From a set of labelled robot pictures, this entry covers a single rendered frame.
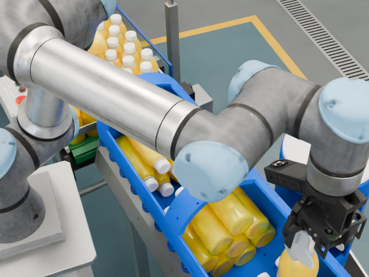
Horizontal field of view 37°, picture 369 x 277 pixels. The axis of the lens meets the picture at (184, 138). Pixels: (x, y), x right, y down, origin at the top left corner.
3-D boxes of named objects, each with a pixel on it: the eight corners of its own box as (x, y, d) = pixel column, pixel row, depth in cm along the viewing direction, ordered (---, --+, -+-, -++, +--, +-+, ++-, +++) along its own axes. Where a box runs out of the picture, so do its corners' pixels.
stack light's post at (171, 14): (178, 193, 280) (168, 7, 200) (174, 187, 282) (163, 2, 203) (185, 189, 281) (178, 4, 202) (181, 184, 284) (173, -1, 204)
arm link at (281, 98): (211, 87, 68) (289, 122, 64) (257, 45, 75) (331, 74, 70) (209, 132, 74) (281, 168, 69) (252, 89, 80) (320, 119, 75)
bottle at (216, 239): (213, 260, 131) (176, 209, 141) (236, 244, 132) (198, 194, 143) (207, 248, 125) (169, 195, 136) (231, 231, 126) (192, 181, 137)
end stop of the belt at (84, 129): (68, 140, 176) (66, 133, 174) (67, 138, 176) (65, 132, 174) (175, 96, 189) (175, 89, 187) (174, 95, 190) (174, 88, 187)
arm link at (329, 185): (297, 149, 73) (344, 127, 76) (293, 171, 77) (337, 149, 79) (335, 187, 69) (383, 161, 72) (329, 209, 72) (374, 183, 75)
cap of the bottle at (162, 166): (158, 172, 148) (162, 176, 147) (152, 166, 145) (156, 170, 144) (169, 162, 148) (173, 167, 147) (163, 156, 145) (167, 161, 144)
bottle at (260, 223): (274, 219, 133) (234, 171, 144) (255, 221, 129) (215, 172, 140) (261, 239, 137) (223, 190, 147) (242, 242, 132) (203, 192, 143)
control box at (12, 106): (19, 140, 169) (11, 116, 162) (0, 103, 182) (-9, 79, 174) (50, 128, 173) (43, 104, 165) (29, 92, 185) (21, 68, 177)
